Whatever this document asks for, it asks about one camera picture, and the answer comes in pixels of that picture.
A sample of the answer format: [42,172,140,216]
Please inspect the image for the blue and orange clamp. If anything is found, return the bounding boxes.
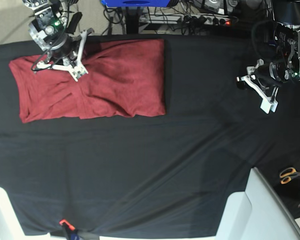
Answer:
[59,219,82,240]

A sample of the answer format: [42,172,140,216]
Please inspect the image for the white power strip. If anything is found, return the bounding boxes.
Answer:
[139,13,239,26]

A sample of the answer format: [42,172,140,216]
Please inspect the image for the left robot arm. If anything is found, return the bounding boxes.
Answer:
[236,0,300,114]

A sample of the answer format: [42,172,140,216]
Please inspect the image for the blue plastic bin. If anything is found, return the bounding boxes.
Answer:
[101,0,179,8]

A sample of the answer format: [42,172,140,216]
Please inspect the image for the yellow handled scissors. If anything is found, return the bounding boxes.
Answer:
[279,167,300,185]

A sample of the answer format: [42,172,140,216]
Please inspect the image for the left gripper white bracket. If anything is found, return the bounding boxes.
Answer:
[235,58,283,114]

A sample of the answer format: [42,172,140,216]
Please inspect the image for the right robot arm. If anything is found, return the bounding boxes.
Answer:
[23,0,94,82]

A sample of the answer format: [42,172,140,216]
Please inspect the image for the dark red long-sleeve shirt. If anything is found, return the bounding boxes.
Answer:
[9,39,166,123]

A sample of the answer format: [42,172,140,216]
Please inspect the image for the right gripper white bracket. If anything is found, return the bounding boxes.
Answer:
[31,28,93,82]

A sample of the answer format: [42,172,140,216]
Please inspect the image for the black table cloth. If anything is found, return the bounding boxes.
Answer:
[0,35,300,239]

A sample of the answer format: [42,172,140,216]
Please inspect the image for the white foam block right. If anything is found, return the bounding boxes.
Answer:
[215,167,300,240]

